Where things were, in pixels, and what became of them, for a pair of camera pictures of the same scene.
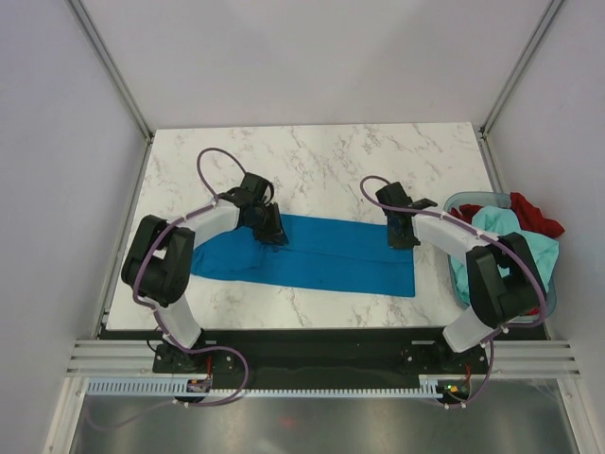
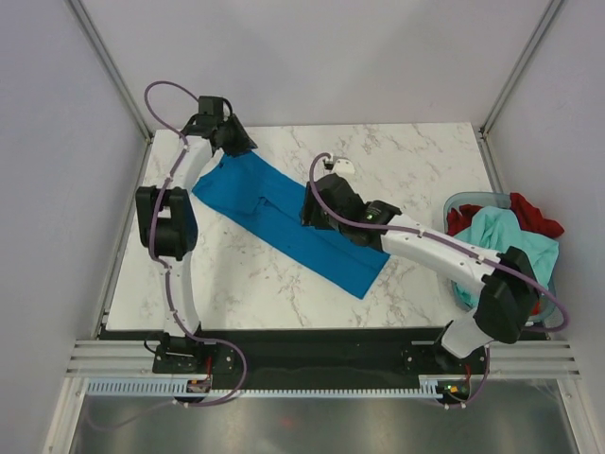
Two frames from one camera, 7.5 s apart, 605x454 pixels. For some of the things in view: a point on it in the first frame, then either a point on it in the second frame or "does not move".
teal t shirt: (500, 221) does not move
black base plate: (322, 358) does not move
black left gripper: (274, 234) -> (244, 142)
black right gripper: (397, 243) -> (306, 211)
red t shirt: (529, 218) does not move
